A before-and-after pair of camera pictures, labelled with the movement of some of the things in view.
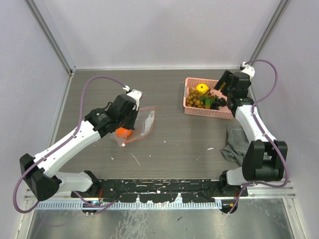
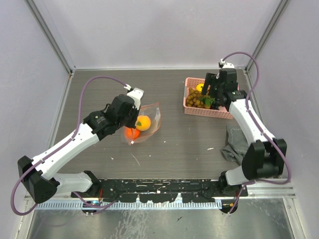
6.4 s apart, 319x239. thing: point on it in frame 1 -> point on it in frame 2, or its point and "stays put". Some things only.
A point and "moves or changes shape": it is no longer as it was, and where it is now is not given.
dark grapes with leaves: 214,101 stays put
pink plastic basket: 223,112 stays put
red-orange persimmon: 122,132 -> 131,133
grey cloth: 238,143 stays put
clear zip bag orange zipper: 144,124 moves or changes shape
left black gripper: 130,125 stays put
